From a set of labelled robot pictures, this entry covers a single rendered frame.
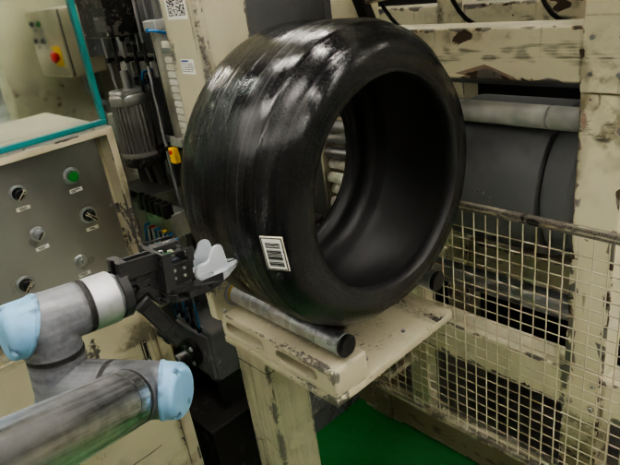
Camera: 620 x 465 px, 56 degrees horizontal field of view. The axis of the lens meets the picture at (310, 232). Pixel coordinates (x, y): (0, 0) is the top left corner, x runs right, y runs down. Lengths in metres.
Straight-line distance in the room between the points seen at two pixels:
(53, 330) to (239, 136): 0.38
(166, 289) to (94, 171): 0.63
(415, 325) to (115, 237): 0.75
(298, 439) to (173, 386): 0.97
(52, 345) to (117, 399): 0.16
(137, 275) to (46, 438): 0.32
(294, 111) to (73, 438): 0.52
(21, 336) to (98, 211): 0.71
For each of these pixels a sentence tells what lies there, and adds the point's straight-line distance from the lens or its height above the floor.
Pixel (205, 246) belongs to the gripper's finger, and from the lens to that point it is 0.97.
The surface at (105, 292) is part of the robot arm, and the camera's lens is 0.85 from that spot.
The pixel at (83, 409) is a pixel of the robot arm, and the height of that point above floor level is 1.16.
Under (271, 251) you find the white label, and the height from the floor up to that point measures 1.15.
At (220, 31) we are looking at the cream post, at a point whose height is 1.44.
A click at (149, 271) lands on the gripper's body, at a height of 1.17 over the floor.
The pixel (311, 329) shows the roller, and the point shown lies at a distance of 1.13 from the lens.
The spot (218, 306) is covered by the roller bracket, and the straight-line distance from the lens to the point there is 1.31.
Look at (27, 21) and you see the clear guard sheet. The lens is 1.38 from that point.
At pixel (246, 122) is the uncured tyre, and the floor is 1.33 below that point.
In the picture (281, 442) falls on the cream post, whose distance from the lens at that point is 1.68.
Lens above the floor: 1.54
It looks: 24 degrees down
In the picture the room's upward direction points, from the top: 8 degrees counter-clockwise
